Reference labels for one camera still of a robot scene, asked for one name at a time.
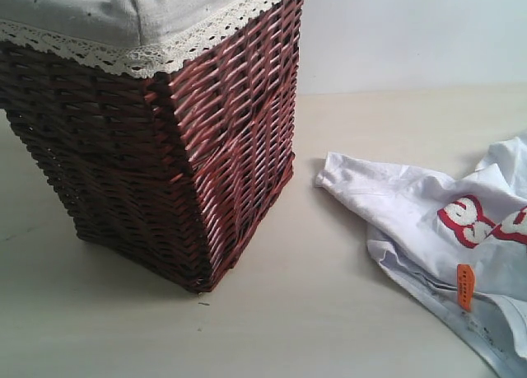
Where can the brown wicker basket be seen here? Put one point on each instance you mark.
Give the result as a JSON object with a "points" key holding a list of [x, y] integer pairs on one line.
{"points": [[174, 171]]}

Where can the white t-shirt red lettering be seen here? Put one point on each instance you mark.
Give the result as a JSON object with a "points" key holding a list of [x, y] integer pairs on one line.
{"points": [[422, 223]]}

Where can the orange clothing tag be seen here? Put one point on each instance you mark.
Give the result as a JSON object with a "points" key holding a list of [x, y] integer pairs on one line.
{"points": [[466, 281]]}

